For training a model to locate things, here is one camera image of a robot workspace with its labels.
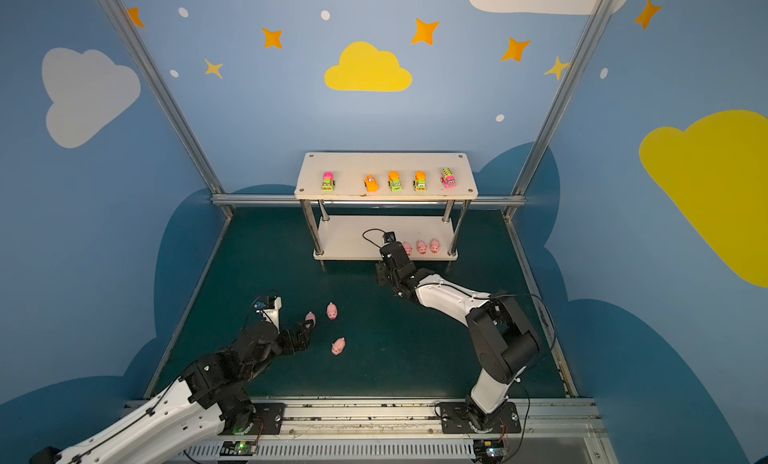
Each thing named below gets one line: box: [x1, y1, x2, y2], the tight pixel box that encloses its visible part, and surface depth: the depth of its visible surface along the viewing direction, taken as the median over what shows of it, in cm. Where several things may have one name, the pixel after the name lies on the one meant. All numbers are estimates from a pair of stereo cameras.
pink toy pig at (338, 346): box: [331, 336, 346, 356], surface depth 87 cm
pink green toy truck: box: [322, 171, 335, 192], surface depth 80 cm
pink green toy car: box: [440, 167, 457, 189], surface depth 81 cm
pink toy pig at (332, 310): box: [326, 301, 338, 320], surface depth 94 cm
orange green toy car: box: [388, 170, 403, 192], surface depth 80 cm
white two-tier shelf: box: [294, 152, 479, 261], surface depth 84 cm
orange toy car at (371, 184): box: [364, 174, 379, 193], surface depth 80 cm
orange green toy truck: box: [413, 171, 427, 191], surface depth 80 cm
